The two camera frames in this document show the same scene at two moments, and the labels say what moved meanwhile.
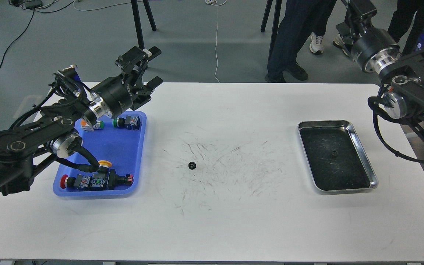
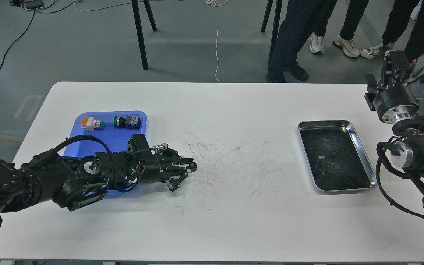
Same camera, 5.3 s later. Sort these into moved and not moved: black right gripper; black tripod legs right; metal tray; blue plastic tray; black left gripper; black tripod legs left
Moved: black left gripper; black right gripper
Not moved: black tripod legs left; blue plastic tray; metal tray; black tripod legs right
